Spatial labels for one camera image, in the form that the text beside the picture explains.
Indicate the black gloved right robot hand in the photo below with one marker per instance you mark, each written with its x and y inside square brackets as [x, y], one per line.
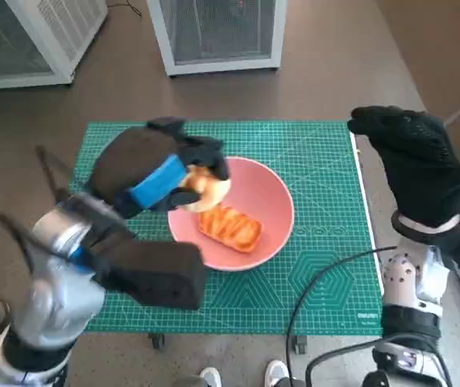
[423, 173]

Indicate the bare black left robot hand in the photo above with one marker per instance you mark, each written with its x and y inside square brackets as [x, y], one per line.
[125, 161]

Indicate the round toy bread bun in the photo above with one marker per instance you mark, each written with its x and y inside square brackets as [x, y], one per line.
[209, 193]

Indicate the long braided toy bread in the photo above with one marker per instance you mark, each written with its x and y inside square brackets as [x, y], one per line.
[229, 227]

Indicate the pink bowl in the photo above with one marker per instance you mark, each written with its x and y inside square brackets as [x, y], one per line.
[270, 193]

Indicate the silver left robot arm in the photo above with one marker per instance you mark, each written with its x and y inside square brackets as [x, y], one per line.
[52, 298]

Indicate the white cabinet with mesh door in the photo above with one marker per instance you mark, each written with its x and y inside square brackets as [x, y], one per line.
[217, 32]

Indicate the white cabinet with perforated side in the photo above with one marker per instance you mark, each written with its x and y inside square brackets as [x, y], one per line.
[12, 40]

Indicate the green cutting mat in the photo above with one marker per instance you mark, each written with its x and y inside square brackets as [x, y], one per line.
[254, 298]

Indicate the white shoe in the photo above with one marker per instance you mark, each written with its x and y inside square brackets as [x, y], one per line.
[276, 373]
[210, 377]

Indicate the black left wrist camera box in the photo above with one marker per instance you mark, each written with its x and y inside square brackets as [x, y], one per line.
[157, 274]

